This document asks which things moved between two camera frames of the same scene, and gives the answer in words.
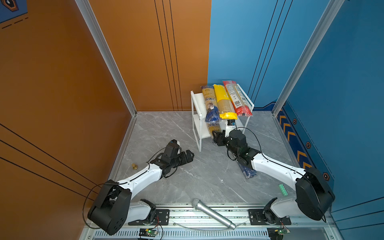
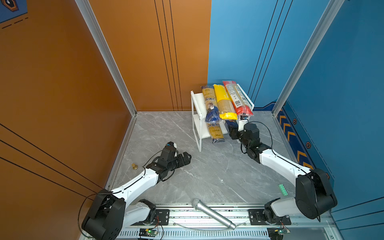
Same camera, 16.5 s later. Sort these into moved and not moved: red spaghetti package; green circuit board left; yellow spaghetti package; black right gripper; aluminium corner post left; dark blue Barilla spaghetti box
Moved: black right gripper; dark blue Barilla spaghetti box
Not moved: aluminium corner post left; green circuit board left; yellow spaghetti package; red spaghetti package
